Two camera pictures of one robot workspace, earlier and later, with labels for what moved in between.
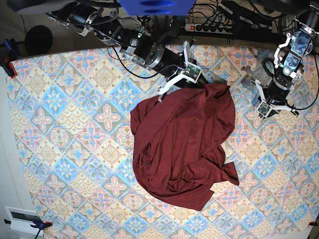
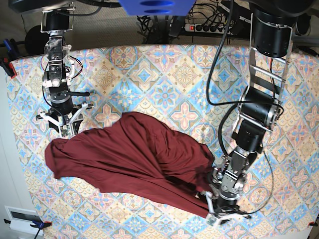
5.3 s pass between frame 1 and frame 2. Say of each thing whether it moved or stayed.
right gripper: moved
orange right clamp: stayed
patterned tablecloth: stayed
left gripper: moved
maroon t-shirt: moved
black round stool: stayed
